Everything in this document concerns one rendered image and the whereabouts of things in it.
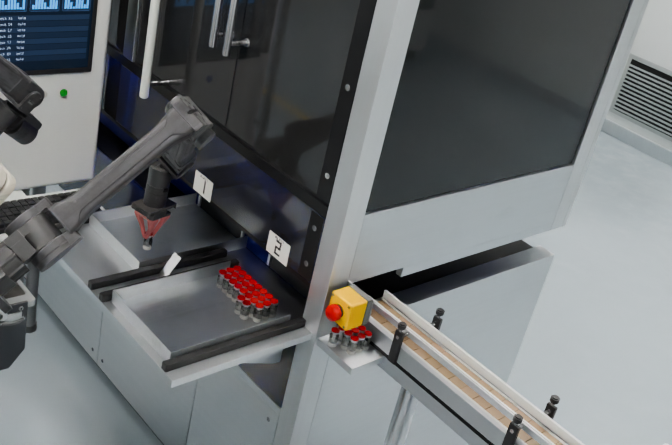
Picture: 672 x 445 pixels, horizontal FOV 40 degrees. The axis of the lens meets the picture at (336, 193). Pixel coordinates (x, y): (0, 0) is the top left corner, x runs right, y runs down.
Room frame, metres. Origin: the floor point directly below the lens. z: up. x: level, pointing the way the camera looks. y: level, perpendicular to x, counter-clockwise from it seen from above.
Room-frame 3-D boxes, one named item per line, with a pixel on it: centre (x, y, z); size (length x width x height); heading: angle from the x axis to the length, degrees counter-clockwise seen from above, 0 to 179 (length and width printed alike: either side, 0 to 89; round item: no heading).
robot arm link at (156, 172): (2.01, 0.43, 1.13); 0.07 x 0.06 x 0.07; 167
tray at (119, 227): (2.14, 0.42, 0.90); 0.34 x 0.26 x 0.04; 137
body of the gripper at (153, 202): (2.00, 0.44, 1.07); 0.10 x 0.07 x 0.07; 152
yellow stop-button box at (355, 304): (1.82, -0.09, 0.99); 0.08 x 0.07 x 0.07; 137
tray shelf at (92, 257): (1.97, 0.34, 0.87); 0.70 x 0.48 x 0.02; 47
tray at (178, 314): (1.82, 0.25, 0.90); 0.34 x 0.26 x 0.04; 137
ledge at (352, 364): (1.84, -0.13, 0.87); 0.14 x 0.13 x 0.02; 137
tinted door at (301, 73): (2.04, 0.16, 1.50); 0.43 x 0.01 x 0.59; 47
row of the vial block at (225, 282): (1.90, 0.17, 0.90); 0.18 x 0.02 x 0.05; 47
